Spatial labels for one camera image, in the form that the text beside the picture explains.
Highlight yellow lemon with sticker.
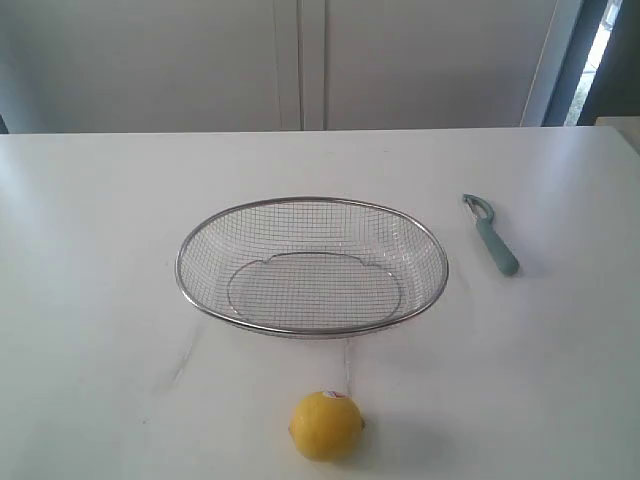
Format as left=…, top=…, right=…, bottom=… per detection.
left=288, top=390, right=365, bottom=462

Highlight teal handled vegetable peeler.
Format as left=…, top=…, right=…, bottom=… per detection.
left=462, top=194, right=520, bottom=277

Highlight white cabinet doors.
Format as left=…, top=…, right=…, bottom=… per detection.
left=1, top=1, right=580, bottom=133

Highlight oval wire mesh basket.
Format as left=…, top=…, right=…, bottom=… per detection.
left=175, top=196, right=449, bottom=338

